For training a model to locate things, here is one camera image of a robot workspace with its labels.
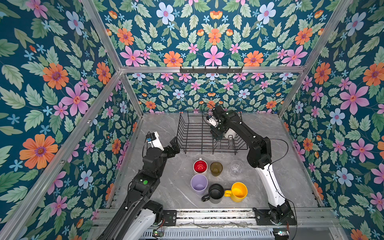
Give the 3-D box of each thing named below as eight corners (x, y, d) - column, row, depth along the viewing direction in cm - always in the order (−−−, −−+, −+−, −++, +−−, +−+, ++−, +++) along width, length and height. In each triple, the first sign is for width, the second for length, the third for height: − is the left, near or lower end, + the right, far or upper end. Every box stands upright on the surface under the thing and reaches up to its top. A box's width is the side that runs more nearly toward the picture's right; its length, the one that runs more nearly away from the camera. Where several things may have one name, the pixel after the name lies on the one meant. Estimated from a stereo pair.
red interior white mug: (199, 179, 87) (199, 175, 81) (191, 170, 91) (190, 165, 85) (209, 171, 91) (210, 166, 85) (201, 162, 94) (201, 157, 89)
